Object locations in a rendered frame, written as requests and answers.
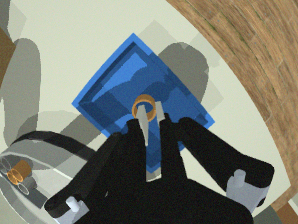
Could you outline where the grey metal bushing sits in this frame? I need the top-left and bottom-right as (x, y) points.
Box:
(17, 174), (36, 195)
(1, 154), (20, 171)
(0, 160), (9, 174)

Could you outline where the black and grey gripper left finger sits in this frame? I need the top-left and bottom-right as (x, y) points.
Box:
(44, 105), (148, 224)

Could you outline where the bronze bushing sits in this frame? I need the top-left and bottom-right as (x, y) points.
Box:
(11, 160), (31, 182)
(7, 171), (19, 185)
(132, 94), (156, 122)

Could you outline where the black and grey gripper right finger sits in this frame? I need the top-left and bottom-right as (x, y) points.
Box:
(155, 101), (275, 224)

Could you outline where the blue crate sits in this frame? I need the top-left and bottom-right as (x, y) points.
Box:
(71, 33), (215, 173)

